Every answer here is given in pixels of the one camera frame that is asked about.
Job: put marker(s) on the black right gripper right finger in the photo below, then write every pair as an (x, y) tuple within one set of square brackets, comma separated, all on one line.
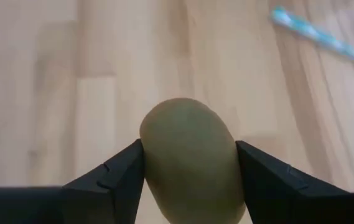
[(282, 199)]

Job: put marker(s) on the green-brown kiwi fruit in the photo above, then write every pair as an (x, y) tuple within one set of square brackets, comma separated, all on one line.
[(189, 155)]

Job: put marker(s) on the blue white striped stick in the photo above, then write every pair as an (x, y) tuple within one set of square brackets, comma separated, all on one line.
[(316, 35)]

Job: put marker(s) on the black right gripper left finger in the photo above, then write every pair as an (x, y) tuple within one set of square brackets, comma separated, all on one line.
[(108, 199)]

